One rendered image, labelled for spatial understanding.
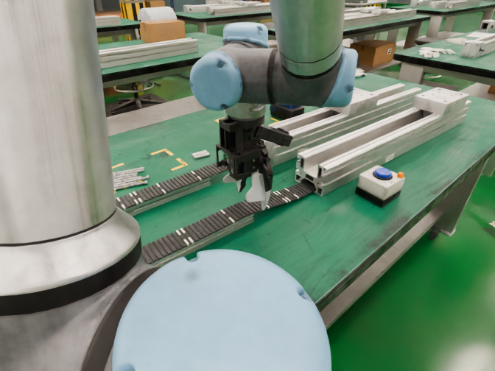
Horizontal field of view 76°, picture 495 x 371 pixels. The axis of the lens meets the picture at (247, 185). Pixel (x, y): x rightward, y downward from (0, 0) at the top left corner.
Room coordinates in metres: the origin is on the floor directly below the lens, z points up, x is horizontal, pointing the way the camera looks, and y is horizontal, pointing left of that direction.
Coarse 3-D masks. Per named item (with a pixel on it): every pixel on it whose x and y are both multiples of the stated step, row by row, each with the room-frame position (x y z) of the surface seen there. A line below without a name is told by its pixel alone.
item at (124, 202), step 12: (204, 168) 0.75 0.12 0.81; (216, 168) 0.75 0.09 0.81; (168, 180) 0.68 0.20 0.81; (180, 180) 0.69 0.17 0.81; (192, 180) 0.68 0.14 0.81; (144, 192) 0.63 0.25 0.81; (156, 192) 0.63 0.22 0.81; (168, 192) 0.64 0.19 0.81; (120, 204) 0.58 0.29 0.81; (132, 204) 0.58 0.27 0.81
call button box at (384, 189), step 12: (372, 168) 0.70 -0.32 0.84; (360, 180) 0.67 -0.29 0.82; (372, 180) 0.65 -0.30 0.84; (384, 180) 0.65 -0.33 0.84; (396, 180) 0.64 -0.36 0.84; (360, 192) 0.66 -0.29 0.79; (372, 192) 0.64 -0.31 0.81; (384, 192) 0.62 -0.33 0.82; (396, 192) 0.65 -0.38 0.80; (384, 204) 0.62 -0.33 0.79
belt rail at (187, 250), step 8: (248, 216) 0.55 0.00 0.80; (232, 224) 0.53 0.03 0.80; (240, 224) 0.54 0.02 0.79; (248, 224) 0.55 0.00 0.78; (216, 232) 0.50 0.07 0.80; (224, 232) 0.51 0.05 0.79; (232, 232) 0.53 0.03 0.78; (200, 240) 0.48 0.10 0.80; (208, 240) 0.49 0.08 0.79; (216, 240) 0.50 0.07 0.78; (184, 248) 0.46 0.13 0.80; (192, 248) 0.47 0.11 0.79; (168, 256) 0.43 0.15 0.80; (176, 256) 0.44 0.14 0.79; (184, 256) 0.45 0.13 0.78; (152, 264) 0.41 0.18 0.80; (160, 264) 0.42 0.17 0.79
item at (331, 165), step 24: (384, 120) 0.96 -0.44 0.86; (408, 120) 1.02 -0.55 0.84; (432, 120) 0.97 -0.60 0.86; (456, 120) 1.10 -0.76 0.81; (336, 144) 0.79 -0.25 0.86; (360, 144) 0.87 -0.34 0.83; (384, 144) 0.81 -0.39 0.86; (408, 144) 0.90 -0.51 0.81; (312, 168) 0.73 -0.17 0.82; (336, 168) 0.68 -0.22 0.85; (360, 168) 0.75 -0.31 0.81
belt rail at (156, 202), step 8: (192, 184) 0.68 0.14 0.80; (200, 184) 0.70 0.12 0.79; (208, 184) 0.71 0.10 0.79; (176, 192) 0.65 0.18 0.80; (184, 192) 0.67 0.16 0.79; (152, 200) 0.62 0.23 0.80; (160, 200) 0.63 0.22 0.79; (168, 200) 0.64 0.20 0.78; (128, 208) 0.58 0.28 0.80; (136, 208) 0.60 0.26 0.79; (144, 208) 0.60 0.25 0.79
